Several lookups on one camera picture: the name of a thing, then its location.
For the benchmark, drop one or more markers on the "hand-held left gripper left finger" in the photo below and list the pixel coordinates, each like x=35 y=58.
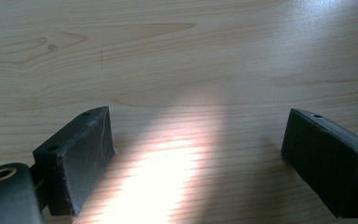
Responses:
x=74 y=161

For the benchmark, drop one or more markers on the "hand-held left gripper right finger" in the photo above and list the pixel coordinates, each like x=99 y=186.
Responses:
x=326 y=161

